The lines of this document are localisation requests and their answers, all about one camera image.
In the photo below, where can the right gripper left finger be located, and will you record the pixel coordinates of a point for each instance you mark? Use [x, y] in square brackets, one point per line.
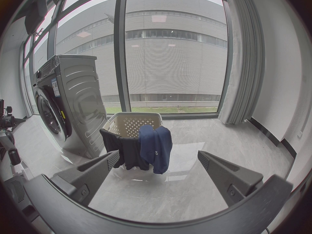
[92, 173]

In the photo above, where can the grey washing machine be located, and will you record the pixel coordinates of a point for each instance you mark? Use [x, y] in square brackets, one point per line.
[78, 99]

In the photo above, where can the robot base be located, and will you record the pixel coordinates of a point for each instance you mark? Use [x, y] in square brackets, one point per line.
[18, 191]

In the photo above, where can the black garment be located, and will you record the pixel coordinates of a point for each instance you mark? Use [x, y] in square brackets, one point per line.
[129, 152]

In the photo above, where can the cream laundry basket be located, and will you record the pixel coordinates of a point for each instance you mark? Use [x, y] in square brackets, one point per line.
[136, 124]

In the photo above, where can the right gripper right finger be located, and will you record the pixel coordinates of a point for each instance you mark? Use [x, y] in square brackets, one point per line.
[226, 177]

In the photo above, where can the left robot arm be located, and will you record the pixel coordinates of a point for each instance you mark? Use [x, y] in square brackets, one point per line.
[8, 121]

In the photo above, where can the white curtain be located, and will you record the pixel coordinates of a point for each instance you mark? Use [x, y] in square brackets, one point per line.
[246, 64]

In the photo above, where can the window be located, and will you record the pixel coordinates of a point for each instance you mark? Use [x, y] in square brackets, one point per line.
[170, 57]

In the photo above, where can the dark blue T-shirt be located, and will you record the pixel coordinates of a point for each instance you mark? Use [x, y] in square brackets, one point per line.
[156, 145]

